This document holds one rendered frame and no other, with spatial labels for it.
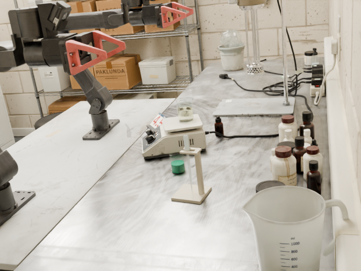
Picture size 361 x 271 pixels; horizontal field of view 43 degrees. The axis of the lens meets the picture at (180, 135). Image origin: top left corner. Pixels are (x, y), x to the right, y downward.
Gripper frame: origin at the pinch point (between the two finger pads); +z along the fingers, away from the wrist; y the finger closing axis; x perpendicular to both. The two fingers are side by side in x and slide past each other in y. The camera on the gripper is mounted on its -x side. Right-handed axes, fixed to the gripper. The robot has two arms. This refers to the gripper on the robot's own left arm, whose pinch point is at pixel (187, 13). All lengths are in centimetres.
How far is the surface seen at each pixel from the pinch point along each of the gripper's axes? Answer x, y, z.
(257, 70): 24.4, 20.4, 19.2
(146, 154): 38.2, -26.8, -9.6
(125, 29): 28, 189, -104
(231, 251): 40, -70, 24
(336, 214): 29, -71, 44
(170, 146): 36.7, -24.1, -2.7
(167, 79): 71, 193, -76
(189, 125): 31.4, -19.5, 2.9
